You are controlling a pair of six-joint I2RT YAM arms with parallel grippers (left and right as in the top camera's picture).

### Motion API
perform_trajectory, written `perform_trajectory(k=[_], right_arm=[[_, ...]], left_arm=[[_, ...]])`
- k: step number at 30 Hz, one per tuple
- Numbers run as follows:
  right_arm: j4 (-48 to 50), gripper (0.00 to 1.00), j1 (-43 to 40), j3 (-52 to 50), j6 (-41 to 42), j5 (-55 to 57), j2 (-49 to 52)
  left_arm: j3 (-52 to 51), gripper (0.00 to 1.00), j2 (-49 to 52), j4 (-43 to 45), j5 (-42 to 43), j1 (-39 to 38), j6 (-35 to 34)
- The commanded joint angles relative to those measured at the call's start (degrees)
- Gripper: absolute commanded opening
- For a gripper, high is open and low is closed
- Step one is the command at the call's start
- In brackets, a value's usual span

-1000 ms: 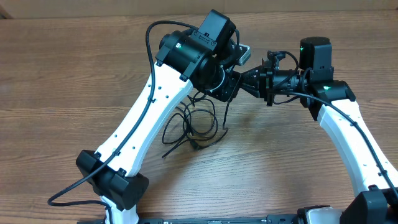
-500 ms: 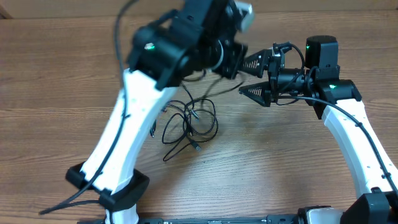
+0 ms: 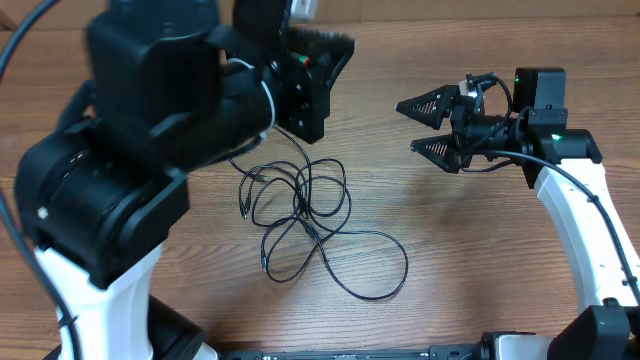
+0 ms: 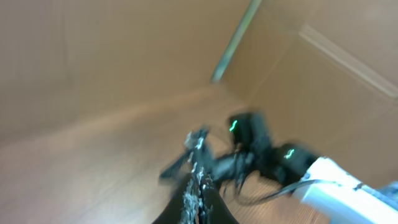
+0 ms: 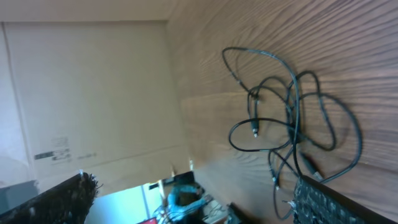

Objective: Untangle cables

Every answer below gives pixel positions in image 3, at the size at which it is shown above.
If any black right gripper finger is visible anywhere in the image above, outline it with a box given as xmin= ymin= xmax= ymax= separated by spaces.
xmin=396 ymin=85 xmax=459 ymax=130
xmin=410 ymin=135 xmax=460 ymax=174

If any black USB cable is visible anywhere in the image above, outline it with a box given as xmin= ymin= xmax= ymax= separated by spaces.
xmin=227 ymin=124 xmax=410 ymax=302

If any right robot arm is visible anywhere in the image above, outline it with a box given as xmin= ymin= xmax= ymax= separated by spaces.
xmin=396 ymin=67 xmax=639 ymax=360

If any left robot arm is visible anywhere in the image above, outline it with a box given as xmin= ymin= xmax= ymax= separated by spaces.
xmin=10 ymin=0 xmax=355 ymax=359

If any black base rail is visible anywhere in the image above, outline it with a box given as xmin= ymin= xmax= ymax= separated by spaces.
xmin=219 ymin=344 xmax=491 ymax=360

